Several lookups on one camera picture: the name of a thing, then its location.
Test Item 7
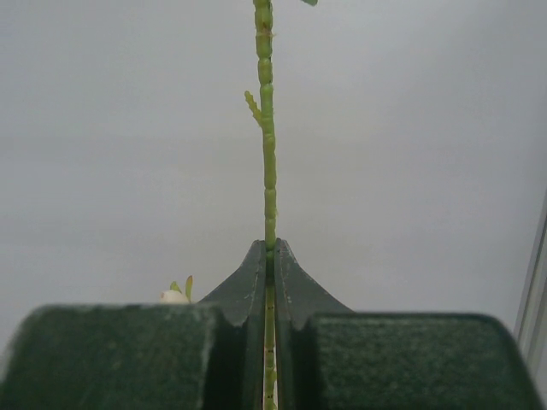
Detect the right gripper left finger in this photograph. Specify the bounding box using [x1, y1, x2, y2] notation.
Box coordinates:
[1, 241, 266, 409]

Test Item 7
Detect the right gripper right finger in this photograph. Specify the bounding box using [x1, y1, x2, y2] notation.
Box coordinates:
[274, 240, 543, 409]

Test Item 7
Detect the pale pink flower stem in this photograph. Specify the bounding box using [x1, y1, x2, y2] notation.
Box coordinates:
[160, 275, 193, 304]

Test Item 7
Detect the peach flower stem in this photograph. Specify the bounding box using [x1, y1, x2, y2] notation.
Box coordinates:
[244, 0, 277, 409]

